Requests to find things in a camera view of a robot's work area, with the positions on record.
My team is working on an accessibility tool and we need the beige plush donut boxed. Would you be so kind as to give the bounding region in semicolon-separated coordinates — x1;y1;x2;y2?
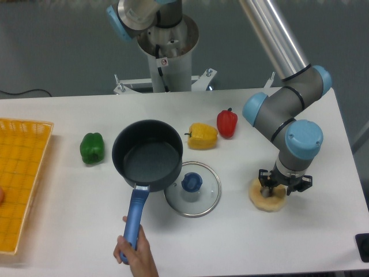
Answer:
248;179;287;212

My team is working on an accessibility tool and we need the red bell pepper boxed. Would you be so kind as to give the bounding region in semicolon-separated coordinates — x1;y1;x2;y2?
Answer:
217;107;238;139

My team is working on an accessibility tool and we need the black device at edge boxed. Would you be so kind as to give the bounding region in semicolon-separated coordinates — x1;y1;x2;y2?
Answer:
355;233;369;263

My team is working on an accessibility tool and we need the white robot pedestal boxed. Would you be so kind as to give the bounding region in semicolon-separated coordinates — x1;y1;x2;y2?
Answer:
113;14;276;95

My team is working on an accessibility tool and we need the green bell pepper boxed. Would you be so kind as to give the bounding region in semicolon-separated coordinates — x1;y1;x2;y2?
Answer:
80;133;105;165

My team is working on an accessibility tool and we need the yellow woven basket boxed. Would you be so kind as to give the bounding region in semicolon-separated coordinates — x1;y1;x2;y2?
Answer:
1;118;54;255

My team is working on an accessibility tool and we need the glass lid blue knob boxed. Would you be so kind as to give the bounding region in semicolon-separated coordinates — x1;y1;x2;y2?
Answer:
164;161;222;218

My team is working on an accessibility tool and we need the person's hand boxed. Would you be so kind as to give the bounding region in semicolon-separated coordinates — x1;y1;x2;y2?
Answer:
113;225;155;270

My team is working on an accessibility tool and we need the yellow bell pepper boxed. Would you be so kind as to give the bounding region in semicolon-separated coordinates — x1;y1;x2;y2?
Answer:
185;122;218;150

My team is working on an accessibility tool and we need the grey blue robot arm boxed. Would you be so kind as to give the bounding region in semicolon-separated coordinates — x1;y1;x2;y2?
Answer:
106;1;332;197

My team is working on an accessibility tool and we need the person's forearm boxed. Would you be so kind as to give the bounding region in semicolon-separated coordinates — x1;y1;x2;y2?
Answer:
130;260;159;277

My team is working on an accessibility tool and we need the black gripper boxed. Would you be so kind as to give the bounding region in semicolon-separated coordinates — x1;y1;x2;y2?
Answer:
258;169;312;197

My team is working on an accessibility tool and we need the dark saucepan blue handle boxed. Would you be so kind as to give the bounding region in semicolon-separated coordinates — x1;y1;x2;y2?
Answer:
112;119;183;249

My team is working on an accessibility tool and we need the black cable on floor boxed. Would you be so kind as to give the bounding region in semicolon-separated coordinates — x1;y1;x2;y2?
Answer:
0;89;53;98

